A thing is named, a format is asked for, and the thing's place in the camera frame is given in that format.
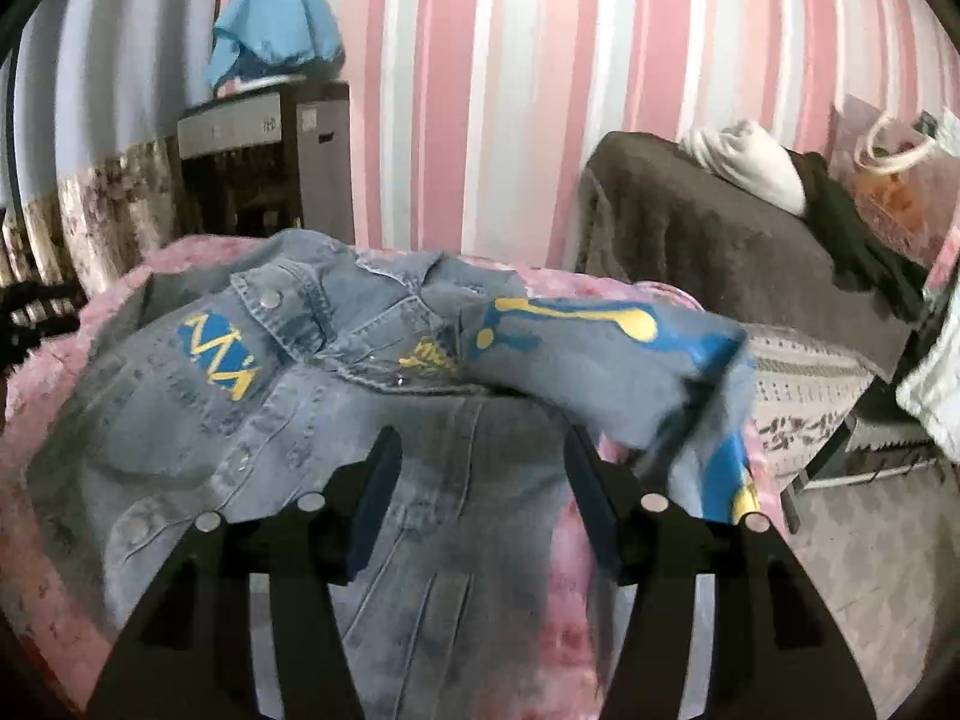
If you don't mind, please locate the white folded garment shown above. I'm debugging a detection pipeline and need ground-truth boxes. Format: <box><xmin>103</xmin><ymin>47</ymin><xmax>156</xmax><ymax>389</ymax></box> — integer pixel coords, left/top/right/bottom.
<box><xmin>679</xmin><ymin>119</ymin><xmax>807</xmax><ymax>218</ymax></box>

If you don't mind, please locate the patterned sofa cover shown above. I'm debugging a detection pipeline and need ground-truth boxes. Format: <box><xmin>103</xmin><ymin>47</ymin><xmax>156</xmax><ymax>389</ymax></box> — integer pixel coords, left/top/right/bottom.
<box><xmin>747</xmin><ymin>316</ymin><xmax>911</xmax><ymax>491</ymax></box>

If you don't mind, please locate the white quilted blanket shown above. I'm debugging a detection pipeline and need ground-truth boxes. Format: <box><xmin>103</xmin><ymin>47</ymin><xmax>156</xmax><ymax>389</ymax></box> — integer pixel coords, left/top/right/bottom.
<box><xmin>895</xmin><ymin>107</ymin><xmax>960</xmax><ymax>467</ymax></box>

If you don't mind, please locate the pink floral gift bag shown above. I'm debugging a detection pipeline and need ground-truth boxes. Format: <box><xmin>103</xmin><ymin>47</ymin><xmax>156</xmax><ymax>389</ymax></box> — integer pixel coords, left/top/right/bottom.
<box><xmin>830</xmin><ymin>96</ymin><xmax>958</xmax><ymax>289</ymax></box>

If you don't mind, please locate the blue cloth cover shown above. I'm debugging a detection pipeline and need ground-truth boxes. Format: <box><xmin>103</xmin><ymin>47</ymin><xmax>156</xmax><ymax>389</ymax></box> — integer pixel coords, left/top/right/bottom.
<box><xmin>205</xmin><ymin>0</ymin><xmax>345</xmax><ymax>91</ymax></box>

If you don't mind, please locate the brown blanket covered furniture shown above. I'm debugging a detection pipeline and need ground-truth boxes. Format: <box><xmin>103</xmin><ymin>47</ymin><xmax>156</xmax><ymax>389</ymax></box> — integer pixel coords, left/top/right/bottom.
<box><xmin>576</xmin><ymin>132</ymin><xmax>911</xmax><ymax>380</ymax></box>

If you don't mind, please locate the blue denim jacket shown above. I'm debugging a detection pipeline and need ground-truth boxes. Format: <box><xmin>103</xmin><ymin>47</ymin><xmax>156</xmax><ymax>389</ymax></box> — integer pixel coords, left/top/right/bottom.
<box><xmin>24</xmin><ymin>227</ymin><xmax>762</xmax><ymax>720</ymax></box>

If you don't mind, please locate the floral blue curtain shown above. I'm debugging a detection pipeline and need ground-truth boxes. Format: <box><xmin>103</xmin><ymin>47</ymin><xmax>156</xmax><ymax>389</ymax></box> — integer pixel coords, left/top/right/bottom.
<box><xmin>2</xmin><ymin>0</ymin><xmax>217</xmax><ymax>296</ymax></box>

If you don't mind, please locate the black garment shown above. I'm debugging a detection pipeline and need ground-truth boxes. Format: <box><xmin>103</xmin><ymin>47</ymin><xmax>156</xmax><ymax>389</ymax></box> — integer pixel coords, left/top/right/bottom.
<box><xmin>789</xmin><ymin>151</ymin><xmax>926</xmax><ymax>323</ymax></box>

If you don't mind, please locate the silver black water dispenser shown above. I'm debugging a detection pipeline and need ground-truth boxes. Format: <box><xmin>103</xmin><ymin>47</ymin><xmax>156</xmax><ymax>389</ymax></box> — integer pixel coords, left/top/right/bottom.
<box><xmin>176</xmin><ymin>78</ymin><xmax>355</xmax><ymax>244</ymax></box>

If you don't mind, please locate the pink floral bed sheet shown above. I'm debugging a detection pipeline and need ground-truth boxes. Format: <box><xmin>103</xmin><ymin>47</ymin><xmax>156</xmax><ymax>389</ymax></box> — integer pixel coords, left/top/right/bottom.
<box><xmin>0</xmin><ymin>232</ymin><xmax>790</xmax><ymax>720</ymax></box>

